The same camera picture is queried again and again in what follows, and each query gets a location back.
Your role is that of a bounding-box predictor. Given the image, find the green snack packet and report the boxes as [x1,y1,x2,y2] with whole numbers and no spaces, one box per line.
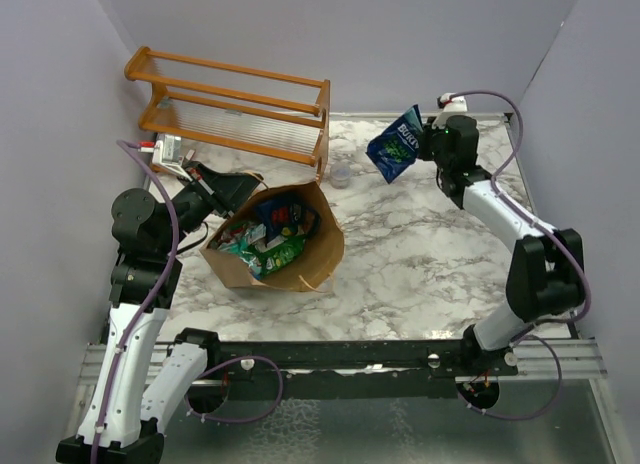
[241,235,306,280]

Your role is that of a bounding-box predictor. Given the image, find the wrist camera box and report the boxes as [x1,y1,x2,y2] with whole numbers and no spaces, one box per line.
[152,134,182,167]
[437,93,468,116]

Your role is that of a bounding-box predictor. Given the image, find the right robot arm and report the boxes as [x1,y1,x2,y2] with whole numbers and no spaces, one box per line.
[418,115,587,375]

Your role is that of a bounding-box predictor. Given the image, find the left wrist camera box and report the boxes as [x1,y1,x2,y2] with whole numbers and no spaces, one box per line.
[152,134,182,167]

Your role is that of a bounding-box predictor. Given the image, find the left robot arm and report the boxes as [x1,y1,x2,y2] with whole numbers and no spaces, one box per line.
[55,162,263,463]

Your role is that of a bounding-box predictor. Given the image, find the small clear plastic jar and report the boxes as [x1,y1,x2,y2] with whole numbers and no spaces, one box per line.
[329,162,352,189]

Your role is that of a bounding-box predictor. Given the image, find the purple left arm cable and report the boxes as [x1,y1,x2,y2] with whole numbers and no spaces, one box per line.
[89,139,207,464]

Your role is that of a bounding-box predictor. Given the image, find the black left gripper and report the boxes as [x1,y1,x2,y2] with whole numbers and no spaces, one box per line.
[158,160,264,255]

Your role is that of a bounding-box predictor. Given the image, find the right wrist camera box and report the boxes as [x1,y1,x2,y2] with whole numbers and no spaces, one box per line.
[437,93,468,116]

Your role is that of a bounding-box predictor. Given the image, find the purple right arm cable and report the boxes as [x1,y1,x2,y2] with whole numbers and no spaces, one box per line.
[452,88,594,421]

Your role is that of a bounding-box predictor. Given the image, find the blue red chips bag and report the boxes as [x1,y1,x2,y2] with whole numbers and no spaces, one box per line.
[253,192,321,243]

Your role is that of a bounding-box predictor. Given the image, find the red white snack packets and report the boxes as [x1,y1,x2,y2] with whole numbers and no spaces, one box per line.
[208,220,266,255]

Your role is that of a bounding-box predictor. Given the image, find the blue green chips bag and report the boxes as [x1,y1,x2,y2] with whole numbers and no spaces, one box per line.
[366,104,423,184]

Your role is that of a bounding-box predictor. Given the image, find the orange wooden shelf rack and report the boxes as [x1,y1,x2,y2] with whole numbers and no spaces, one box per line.
[124,46,331,182]

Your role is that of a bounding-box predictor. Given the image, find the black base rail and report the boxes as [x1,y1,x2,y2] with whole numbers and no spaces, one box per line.
[139,327,521,403]

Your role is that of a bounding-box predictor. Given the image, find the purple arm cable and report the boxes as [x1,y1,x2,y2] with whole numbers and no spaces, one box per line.
[89,139,207,464]
[452,88,594,421]

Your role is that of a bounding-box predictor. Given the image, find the brown paper bag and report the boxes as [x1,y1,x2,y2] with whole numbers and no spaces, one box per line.
[201,181,345,292]

